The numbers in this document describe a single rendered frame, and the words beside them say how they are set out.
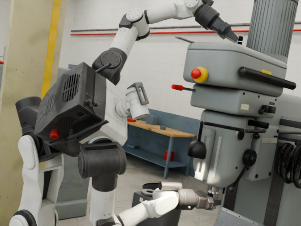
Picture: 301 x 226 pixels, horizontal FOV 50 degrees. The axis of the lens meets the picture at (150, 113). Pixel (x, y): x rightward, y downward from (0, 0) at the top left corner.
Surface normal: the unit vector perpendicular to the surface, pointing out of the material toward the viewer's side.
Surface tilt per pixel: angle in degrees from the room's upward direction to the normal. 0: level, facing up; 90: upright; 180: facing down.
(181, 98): 90
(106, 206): 103
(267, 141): 90
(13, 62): 90
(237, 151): 90
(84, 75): 60
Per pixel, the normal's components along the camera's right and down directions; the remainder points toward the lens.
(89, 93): 0.83, -0.36
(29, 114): -0.46, -0.01
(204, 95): -0.71, -0.06
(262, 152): 0.69, 0.16
